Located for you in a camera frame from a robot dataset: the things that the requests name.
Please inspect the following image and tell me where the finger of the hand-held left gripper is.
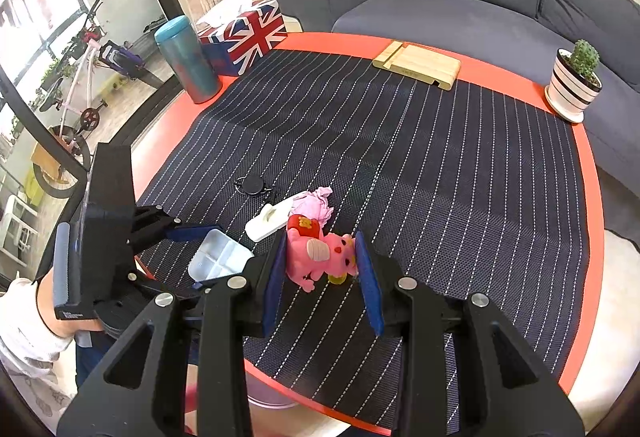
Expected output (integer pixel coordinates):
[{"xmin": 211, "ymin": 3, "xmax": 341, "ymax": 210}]
[
  {"xmin": 125, "ymin": 262, "xmax": 216, "ymax": 303},
  {"xmin": 131, "ymin": 204, "xmax": 221, "ymax": 245}
]

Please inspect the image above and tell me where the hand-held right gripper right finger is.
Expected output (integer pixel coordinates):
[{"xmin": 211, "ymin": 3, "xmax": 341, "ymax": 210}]
[{"xmin": 354, "ymin": 231, "xmax": 586, "ymax": 437}]

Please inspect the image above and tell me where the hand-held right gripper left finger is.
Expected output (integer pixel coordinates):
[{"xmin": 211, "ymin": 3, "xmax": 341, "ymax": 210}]
[{"xmin": 56, "ymin": 231, "xmax": 288, "ymax": 437}]

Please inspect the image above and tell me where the white compartment tray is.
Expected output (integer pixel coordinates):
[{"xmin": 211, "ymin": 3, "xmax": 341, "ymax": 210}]
[{"xmin": 188, "ymin": 229, "xmax": 254, "ymax": 284}]

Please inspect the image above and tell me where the pink pig toy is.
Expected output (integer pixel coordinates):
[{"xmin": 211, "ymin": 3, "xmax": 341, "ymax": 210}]
[{"xmin": 285, "ymin": 213, "xmax": 360, "ymax": 293}]

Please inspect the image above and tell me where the white plastic case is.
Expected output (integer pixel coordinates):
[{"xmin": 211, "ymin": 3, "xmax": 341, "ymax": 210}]
[{"xmin": 245, "ymin": 200, "xmax": 296, "ymax": 243}]

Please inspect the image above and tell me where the black badge reel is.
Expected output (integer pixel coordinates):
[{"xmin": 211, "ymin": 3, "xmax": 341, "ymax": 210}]
[{"xmin": 235, "ymin": 176, "xmax": 277, "ymax": 203}]

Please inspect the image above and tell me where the pink paper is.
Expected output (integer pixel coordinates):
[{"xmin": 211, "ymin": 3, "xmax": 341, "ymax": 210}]
[{"xmin": 291, "ymin": 186, "xmax": 335, "ymax": 224}]

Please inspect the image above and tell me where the pink translucent trash bin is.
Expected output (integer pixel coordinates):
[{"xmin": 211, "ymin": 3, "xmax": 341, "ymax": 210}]
[{"xmin": 185, "ymin": 357, "xmax": 306, "ymax": 437}]

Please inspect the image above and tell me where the white stand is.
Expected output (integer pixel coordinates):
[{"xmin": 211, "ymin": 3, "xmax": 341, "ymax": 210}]
[{"xmin": 0, "ymin": 194, "xmax": 38, "ymax": 263}]

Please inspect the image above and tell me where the yellow wooden box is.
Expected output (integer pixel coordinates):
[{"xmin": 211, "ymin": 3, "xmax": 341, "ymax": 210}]
[{"xmin": 30, "ymin": 142, "xmax": 86, "ymax": 183}]

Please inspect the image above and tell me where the black striped table mat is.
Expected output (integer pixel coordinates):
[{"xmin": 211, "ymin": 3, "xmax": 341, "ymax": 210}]
[{"xmin": 135, "ymin": 48, "xmax": 586, "ymax": 435}]

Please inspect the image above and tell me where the teal bottle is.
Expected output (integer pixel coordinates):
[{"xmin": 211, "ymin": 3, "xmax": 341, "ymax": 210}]
[{"xmin": 153, "ymin": 15, "xmax": 223, "ymax": 104}]

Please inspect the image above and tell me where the pink bicycle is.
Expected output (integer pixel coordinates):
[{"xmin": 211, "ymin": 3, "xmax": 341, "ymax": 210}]
[{"xmin": 30, "ymin": 0, "xmax": 156, "ymax": 158}]

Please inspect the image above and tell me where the flag print tissue box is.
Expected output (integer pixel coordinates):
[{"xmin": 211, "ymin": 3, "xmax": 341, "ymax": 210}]
[{"xmin": 197, "ymin": 0, "xmax": 287, "ymax": 78}]

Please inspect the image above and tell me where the wooden phone stand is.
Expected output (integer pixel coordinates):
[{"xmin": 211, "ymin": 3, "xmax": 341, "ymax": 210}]
[{"xmin": 372, "ymin": 41, "xmax": 462, "ymax": 92}]

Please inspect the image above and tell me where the white tissue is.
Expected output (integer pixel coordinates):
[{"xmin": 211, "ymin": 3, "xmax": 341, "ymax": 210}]
[{"xmin": 196, "ymin": 0, "xmax": 253, "ymax": 28}]

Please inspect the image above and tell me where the white plant saucer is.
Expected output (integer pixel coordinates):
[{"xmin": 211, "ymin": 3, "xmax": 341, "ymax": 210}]
[{"xmin": 544, "ymin": 87, "xmax": 586, "ymax": 124}]

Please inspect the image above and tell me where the grey sofa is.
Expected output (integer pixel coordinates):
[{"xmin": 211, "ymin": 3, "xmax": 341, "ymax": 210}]
[{"xmin": 264, "ymin": 0, "xmax": 640, "ymax": 198}]

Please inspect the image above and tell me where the cactus in striped pot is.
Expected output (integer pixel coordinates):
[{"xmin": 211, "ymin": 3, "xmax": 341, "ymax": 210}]
[{"xmin": 549, "ymin": 40, "xmax": 603, "ymax": 115}]

